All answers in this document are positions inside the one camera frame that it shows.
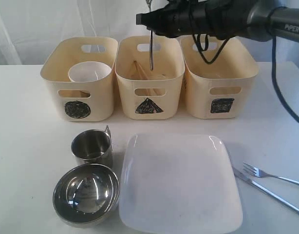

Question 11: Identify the cream bin with square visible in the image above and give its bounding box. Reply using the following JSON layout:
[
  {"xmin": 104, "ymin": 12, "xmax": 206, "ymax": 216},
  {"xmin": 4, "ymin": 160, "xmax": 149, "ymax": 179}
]
[{"xmin": 180, "ymin": 36, "xmax": 259, "ymax": 119}]

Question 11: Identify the cream bin with circle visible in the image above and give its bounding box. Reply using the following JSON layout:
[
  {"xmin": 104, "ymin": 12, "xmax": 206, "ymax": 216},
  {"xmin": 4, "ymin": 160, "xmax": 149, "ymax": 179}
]
[{"xmin": 40, "ymin": 37, "xmax": 118, "ymax": 122}]

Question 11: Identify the steel fork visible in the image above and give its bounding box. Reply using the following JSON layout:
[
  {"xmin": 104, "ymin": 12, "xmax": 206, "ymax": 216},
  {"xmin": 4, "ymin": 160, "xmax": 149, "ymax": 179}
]
[{"xmin": 243, "ymin": 162, "xmax": 299, "ymax": 186}]

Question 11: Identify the cream bin with triangle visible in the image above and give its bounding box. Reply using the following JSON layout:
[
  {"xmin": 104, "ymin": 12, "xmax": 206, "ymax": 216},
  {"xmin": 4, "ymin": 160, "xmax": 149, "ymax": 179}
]
[{"xmin": 115, "ymin": 36, "xmax": 185, "ymax": 120}]

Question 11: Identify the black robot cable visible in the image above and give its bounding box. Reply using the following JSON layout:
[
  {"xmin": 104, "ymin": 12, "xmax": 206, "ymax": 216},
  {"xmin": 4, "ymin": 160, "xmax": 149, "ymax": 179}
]
[{"xmin": 188, "ymin": 0, "xmax": 299, "ymax": 127}]

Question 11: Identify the steel mug wire handle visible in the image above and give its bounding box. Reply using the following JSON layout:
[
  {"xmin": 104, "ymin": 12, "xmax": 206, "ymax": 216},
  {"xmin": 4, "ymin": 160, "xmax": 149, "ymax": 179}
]
[{"xmin": 71, "ymin": 125, "xmax": 113, "ymax": 168}]

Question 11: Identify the wooden chopstick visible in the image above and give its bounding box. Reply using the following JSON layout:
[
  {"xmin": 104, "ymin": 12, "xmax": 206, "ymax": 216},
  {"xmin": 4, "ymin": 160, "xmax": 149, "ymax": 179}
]
[
  {"xmin": 135, "ymin": 61, "xmax": 157, "ymax": 96},
  {"xmin": 133, "ymin": 60, "xmax": 151, "ymax": 96}
]

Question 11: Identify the white round bowl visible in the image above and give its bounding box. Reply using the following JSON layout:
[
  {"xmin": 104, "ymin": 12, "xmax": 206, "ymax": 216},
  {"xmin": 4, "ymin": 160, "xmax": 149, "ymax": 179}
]
[{"xmin": 68, "ymin": 61, "xmax": 112, "ymax": 82}]

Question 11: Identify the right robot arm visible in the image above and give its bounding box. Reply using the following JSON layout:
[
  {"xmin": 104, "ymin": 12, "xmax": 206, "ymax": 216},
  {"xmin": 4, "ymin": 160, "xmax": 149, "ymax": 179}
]
[{"xmin": 136, "ymin": 0, "xmax": 299, "ymax": 43}]

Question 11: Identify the stainless steel bowl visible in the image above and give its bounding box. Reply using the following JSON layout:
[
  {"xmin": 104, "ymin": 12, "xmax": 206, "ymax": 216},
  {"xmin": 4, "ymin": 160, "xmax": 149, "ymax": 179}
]
[{"xmin": 52, "ymin": 163, "xmax": 120, "ymax": 228}]

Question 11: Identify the steel table knife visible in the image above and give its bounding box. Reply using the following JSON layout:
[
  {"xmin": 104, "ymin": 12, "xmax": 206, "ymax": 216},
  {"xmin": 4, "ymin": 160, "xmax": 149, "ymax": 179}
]
[{"xmin": 232, "ymin": 167, "xmax": 299, "ymax": 215}]

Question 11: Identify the steel spoon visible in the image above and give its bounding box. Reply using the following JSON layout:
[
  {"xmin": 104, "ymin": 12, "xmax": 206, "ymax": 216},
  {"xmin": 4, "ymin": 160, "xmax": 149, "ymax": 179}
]
[{"xmin": 146, "ymin": 0, "xmax": 154, "ymax": 71}]

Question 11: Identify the white square plate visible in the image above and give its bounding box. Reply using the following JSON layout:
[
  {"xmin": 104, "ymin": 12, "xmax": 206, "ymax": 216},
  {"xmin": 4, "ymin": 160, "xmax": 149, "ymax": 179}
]
[{"xmin": 119, "ymin": 133, "xmax": 243, "ymax": 234}]

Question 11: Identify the white curtain backdrop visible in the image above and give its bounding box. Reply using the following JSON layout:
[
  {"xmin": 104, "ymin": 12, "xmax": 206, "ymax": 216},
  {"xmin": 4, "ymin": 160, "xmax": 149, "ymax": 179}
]
[{"xmin": 0, "ymin": 0, "xmax": 299, "ymax": 66}]

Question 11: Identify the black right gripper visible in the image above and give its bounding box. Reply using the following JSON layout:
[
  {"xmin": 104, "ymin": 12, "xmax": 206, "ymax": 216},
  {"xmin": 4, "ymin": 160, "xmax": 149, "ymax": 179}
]
[{"xmin": 136, "ymin": 0, "xmax": 213, "ymax": 39}]

